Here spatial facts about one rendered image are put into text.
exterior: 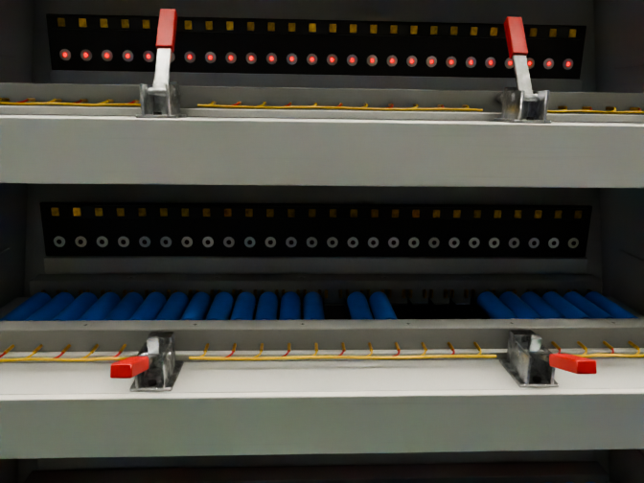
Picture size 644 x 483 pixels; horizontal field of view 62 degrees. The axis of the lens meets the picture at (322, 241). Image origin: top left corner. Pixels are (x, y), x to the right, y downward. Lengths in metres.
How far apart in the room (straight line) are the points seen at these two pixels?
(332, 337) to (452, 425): 0.11
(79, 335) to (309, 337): 0.17
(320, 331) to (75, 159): 0.21
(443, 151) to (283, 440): 0.23
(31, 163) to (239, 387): 0.21
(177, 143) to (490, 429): 0.29
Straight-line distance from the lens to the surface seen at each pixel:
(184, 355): 0.42
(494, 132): 0.40
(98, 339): 0.44
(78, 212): 0.56
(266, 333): 0.41
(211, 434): 0.39
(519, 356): 0.41
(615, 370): 0.46
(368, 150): 0.38
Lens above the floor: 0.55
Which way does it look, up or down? 4 degrees up
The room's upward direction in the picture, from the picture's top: straight up
